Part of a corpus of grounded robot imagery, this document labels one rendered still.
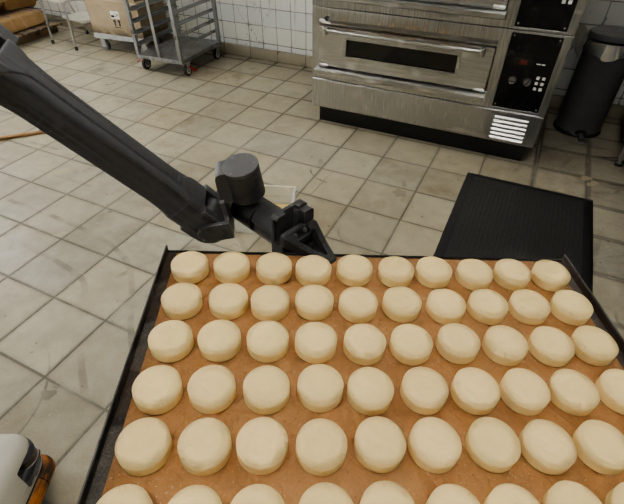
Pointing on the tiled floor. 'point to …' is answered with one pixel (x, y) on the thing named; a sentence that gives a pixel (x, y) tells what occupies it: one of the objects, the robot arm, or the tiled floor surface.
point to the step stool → (69, 19)
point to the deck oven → (442, 67)
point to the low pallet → (37, 32)
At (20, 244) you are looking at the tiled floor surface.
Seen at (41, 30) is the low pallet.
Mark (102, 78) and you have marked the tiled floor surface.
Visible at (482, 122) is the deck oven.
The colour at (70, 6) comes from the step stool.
